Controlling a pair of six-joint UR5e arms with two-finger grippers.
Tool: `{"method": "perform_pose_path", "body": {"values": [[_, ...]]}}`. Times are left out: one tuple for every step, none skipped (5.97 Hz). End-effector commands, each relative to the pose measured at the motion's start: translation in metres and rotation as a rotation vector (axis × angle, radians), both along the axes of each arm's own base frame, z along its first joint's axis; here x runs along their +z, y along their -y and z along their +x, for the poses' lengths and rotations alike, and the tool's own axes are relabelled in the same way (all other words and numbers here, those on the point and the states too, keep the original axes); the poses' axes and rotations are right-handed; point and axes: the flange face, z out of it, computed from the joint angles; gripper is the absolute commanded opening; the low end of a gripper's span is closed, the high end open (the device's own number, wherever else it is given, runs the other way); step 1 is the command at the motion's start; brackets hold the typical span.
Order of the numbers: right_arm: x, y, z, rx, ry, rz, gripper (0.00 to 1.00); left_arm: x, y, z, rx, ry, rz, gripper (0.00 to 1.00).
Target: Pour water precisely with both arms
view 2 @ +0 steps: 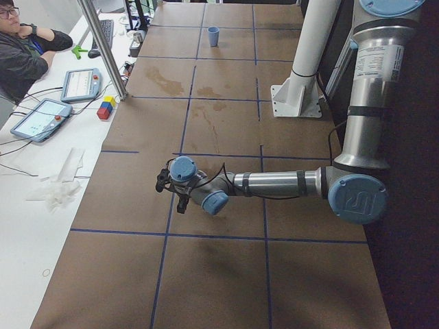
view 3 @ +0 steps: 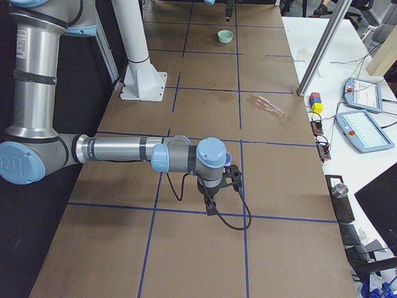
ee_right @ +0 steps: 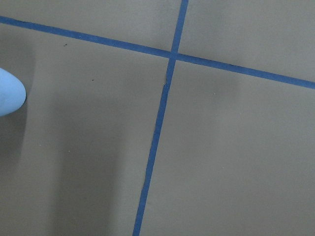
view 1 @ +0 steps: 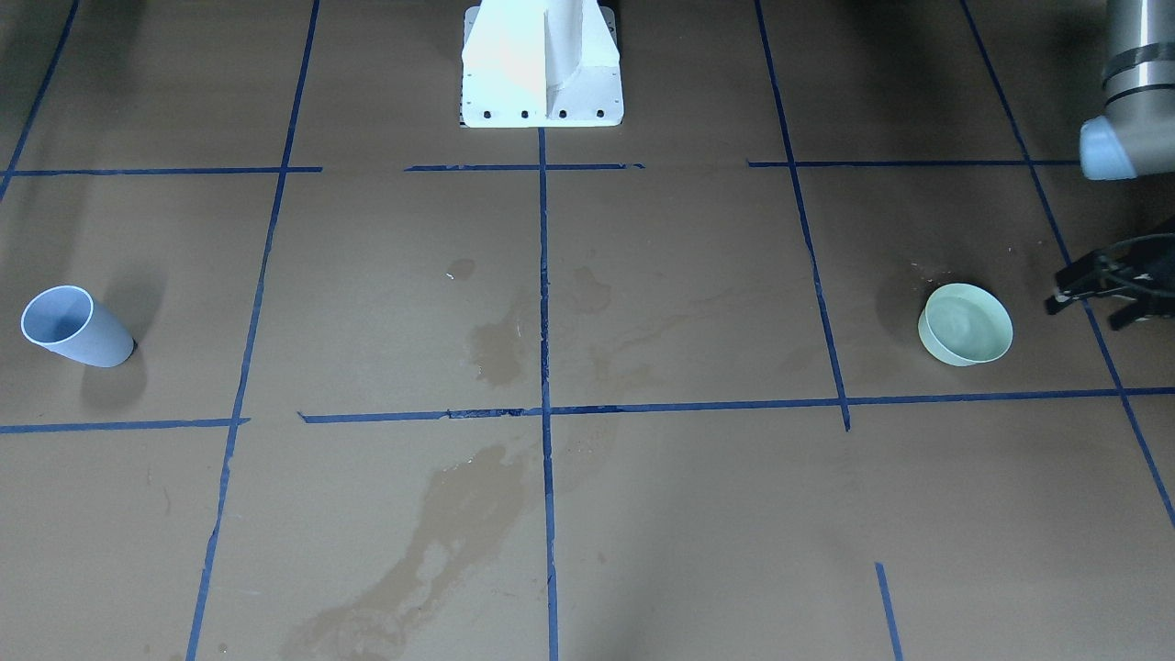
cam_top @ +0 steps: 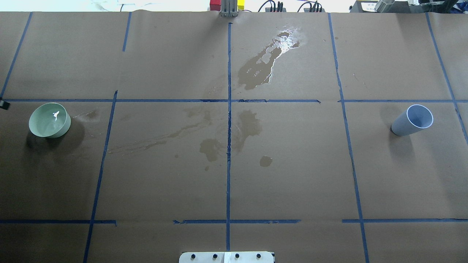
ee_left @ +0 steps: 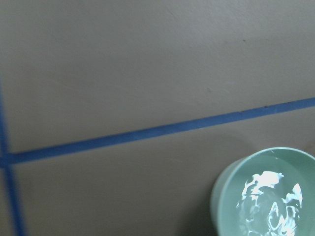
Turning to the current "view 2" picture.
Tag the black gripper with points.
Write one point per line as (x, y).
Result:
(182, 198)

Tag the blue plastic cup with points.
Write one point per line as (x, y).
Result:
(213, 35)

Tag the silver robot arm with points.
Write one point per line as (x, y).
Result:
(351, 182)

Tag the red cube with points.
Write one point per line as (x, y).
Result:
(103, 113)

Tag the blue cube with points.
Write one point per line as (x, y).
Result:
(107, 105)

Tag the yellow cube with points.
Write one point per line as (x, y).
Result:
(111, 100)

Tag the far teach pendant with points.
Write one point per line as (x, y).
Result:
(81, 85)

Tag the teach pendant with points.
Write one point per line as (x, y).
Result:
(43, 121)
(81, 85)

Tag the near teach pendant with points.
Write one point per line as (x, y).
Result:
(43, 121)

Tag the steel cylinder weight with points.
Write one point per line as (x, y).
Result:
(138, 36)

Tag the green plastic part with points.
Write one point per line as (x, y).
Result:
(77, 51)

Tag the black keyboard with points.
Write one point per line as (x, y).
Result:
(107, 27)

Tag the seated person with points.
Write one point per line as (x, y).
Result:
(27, 52)

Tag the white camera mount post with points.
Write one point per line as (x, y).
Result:
(298, 95)

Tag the aluminium frame post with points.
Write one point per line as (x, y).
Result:
(92, 19)

